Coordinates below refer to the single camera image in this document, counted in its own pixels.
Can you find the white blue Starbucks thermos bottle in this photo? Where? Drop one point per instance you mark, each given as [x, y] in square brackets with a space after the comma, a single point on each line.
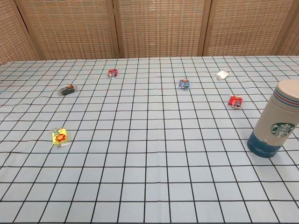
[271, 109]

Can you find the grid-patterned light blue tablecloth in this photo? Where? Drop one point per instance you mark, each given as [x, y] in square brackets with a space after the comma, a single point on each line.
[149, 163]

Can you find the blue snack packet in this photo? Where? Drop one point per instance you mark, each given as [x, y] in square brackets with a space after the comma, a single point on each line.
[184, 84]

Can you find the red snack packet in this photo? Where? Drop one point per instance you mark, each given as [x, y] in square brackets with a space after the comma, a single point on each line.
[112, 73]
[235, 101]

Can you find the white snack packet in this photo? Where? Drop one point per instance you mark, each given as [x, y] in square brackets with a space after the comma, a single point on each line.
[222, 74]

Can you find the woven wooden screen panel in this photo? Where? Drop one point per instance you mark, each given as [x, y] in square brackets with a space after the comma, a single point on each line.
[245, 28]
[161, 28]
[292, 44]
[70, 28]
[11, 35]

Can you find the dark green snack packet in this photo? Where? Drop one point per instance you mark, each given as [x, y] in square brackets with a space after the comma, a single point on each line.
[67, 90]

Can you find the yellow flower-print snack packet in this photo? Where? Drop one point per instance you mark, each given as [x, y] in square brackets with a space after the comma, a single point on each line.
[60, 137]

